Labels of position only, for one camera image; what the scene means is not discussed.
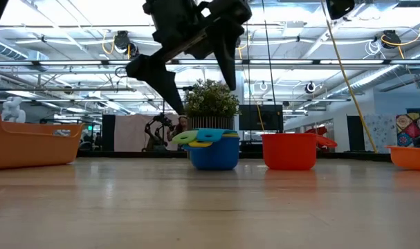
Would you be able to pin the medium blue measuring cup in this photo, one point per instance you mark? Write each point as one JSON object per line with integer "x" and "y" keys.
{"x": 213, "y": 157}

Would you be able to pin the green measuring cup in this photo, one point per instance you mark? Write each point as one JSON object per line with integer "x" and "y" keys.
{"x": 183, "y": 137}

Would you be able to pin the red background object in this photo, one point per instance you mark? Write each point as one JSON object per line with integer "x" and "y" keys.
{"x": 315, "y": 130}

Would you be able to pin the light blue measuring cup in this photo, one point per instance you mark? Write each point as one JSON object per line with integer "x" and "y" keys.
{"x": 213, "y": 135}

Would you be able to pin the red measuring cup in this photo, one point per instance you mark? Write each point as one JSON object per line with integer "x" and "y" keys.
{"x": 289, "y": 152}

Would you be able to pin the colourful wall poster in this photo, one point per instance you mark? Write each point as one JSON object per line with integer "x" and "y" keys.
{"x": 408, "y": 129}

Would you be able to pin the person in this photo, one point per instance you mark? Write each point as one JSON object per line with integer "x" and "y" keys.
{"x": 180, "y": 126}

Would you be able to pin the green plant in striped pot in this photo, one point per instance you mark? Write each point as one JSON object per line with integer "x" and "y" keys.
{"x": 209, "y": 98}

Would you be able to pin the orange plastic basket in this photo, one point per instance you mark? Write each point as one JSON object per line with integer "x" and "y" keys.
{"x": 29, "y": 148}

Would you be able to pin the yellow measuring cup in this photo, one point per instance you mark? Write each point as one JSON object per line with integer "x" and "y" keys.
{"x": 199, "y": 144}

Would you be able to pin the white patterned panel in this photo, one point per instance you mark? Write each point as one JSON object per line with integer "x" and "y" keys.
{"x": 379, "y": 133}

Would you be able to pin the black upright panel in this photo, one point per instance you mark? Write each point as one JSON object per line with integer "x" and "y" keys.
{"x": 108, "y": 133}

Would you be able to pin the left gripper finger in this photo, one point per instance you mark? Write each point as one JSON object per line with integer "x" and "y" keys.
{"x": 230, "y": 45}
{"x": 157, "y": 77}

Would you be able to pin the beige cloth curtain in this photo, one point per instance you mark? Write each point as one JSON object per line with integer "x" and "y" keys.
{"x": 130, "y": 129}

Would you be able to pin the black monitor screen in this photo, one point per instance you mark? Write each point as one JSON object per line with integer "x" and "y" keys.
{"x": 261, "y": 117}

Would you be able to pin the black background robot arm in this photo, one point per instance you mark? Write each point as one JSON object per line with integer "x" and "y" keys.
{"x": 159, "y": 121}

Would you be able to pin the orange measuring cup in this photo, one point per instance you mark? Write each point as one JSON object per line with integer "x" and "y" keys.
{"x": 413, "y": 159}

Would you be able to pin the black door panel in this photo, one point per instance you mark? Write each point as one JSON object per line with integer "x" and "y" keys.
{"x": 355, "y": 133}

